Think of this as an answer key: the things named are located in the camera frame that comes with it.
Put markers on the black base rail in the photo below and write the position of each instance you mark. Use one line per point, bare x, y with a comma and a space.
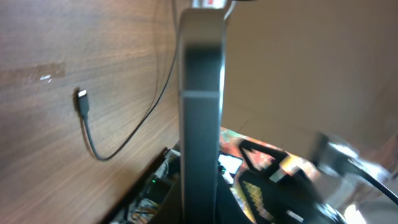
143, 199

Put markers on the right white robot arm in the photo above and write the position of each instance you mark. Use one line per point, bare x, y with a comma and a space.
278, 195

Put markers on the white power strip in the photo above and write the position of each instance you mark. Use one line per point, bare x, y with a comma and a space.
209, 4

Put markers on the blue Galaxy smartphone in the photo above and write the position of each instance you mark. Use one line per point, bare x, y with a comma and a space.
201, 61

